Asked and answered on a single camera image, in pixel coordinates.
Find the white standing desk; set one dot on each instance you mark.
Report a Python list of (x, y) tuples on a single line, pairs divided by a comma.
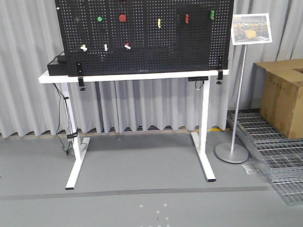
[(199, 138)]

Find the desk control panel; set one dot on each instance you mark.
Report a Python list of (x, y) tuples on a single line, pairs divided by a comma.
[(195, 79)]

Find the left black clamp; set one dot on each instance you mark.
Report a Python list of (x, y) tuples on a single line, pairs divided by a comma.
[(81, 83)]

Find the black clamp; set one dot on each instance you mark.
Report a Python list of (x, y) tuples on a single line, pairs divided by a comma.
[(81, 83), (220, 71)]

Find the right black clamp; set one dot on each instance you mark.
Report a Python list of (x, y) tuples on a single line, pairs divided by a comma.
[(220, 71)]

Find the metal sign stand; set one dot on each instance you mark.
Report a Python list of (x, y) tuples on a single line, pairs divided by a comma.
[(233, 152)]

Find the black perforated pegboard panel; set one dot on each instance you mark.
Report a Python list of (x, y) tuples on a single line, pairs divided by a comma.
[(175, 47)]

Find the lower red push button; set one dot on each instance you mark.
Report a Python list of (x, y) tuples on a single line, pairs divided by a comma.
[(122, 18)]

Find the black box on desk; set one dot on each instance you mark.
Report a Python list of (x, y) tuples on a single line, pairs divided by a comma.
[(58, 66)]

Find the framed photo sign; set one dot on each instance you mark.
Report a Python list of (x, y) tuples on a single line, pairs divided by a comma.
[(248, 29)]

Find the brown cardboard box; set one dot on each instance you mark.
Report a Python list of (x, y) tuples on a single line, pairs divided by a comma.
[(282, 101)]

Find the metal floor grating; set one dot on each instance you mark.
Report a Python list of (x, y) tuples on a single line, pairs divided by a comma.
[(278, 159)]

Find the grey curtain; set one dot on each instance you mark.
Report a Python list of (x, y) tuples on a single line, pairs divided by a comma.
[(30, 38)]

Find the red white toggle switch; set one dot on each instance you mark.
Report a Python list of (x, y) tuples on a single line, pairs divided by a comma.
[(127, 46)]

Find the yellow white toggle switch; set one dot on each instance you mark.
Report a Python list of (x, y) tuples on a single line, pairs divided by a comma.
[(84, 48)]

